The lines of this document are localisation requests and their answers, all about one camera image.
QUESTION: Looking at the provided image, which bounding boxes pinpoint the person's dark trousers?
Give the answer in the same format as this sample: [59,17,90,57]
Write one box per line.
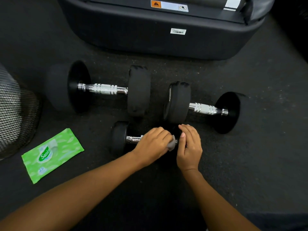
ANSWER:
[245,211,308,231]

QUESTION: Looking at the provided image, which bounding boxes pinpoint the person's right hand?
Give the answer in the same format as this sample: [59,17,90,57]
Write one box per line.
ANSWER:
[176,124,203,172]

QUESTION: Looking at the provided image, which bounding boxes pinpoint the person's right forearm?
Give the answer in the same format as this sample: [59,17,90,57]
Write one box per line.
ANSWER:
[181,168,262,231]

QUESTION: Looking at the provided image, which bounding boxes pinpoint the small black dumbbell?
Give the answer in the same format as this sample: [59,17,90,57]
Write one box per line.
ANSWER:
[110,121,184,159]

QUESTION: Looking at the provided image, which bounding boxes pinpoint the green wipes packet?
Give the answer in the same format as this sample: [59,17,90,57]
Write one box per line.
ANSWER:
[21,128,85,185]

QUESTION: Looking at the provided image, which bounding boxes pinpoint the person's left hand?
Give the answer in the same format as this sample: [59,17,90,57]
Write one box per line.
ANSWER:
[133,127,173,168]

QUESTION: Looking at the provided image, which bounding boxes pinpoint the large black dumbbell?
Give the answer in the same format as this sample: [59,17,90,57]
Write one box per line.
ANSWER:
[163,81,249,135]
[45,60,152,117]

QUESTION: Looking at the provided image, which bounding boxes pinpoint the grey wipe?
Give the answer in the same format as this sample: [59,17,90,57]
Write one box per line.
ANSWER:
[167,135,176,152]

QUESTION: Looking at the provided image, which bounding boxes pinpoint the black machine base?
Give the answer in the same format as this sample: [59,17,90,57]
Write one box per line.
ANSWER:
[56,0,276,61]

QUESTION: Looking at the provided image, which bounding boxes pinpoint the black mesh basket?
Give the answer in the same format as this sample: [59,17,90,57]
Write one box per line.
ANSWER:
[0,62,42,162]

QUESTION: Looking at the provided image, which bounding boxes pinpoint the person's left forearm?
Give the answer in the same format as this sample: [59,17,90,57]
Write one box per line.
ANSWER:
[0,151,145,231]

